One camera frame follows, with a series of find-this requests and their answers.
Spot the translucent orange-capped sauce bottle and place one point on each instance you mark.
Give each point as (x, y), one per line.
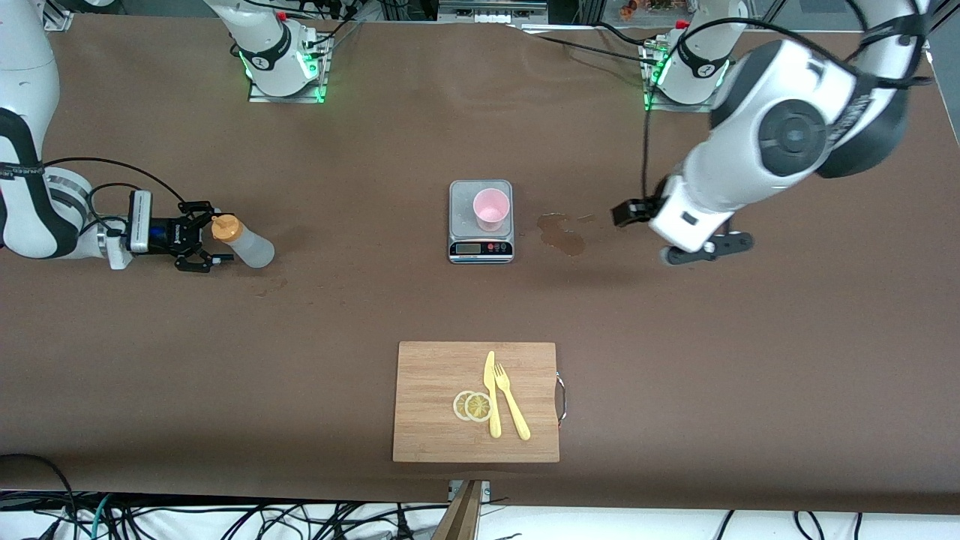
(247, 246)

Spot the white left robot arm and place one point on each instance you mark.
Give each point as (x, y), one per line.
(787, 135)

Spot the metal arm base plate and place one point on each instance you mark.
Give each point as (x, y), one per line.
(651, 101)
(319, 82)

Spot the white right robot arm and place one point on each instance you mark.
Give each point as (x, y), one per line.
(30, 217)

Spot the wooden cutting board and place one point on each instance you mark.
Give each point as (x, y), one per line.
(435, 405)

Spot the grey power strip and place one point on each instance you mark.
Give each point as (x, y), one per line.
(491, 16)

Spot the brown table cover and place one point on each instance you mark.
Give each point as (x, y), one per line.
(300, 337)

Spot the yellow plastic knife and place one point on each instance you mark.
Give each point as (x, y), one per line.
(493, 397)

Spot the silver digital kitchen scale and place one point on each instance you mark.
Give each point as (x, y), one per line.
(461, 217)

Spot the aluminium corner bracket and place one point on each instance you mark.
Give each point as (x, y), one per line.
(60, 21)

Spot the yellow lemon slice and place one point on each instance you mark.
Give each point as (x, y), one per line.
(478, 407)
(458, 406)

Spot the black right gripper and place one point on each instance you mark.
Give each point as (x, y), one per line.
(166, 234)

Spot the yellow plastic fork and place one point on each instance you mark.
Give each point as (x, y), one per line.
(511, 405)

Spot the metal post bracket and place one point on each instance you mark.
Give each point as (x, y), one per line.
(487, 491)

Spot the pink plastic cup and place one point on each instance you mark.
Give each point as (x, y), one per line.
(491, 210)

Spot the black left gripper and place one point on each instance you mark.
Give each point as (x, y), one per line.
(632, 212)

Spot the wooden post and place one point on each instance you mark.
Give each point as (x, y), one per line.
(461, 517)

